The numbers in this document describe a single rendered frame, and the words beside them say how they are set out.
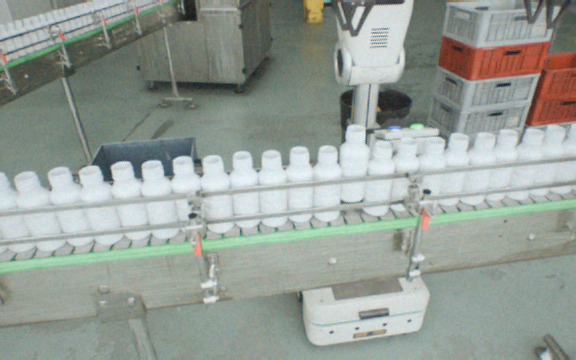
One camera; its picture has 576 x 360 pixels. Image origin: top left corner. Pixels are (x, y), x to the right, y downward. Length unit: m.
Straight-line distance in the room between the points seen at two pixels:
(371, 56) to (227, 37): 3.17
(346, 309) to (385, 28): 1.07
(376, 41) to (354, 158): 0.64
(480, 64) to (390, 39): 1.69
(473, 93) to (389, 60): 1.72
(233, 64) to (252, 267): 3.73
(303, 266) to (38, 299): 0.57
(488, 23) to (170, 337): 2.57
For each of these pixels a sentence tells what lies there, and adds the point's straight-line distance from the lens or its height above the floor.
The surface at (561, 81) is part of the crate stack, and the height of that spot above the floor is 0.57.
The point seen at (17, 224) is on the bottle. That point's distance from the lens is 0.95.
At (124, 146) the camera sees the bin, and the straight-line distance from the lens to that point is 1.47.
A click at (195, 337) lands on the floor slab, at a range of 1.98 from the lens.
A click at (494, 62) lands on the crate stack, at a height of 0.78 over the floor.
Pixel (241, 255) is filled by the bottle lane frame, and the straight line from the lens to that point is 0.88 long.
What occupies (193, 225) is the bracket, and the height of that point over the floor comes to 1.09.
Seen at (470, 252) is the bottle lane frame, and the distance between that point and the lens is 1.07.
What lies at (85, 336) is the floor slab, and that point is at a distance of 2.15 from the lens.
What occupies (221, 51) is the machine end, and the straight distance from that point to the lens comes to 4.50.
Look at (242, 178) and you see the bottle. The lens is 0.80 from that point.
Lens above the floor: 1.55
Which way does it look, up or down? 32 degrees down
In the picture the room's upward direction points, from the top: 1 degrees counter-clockwise
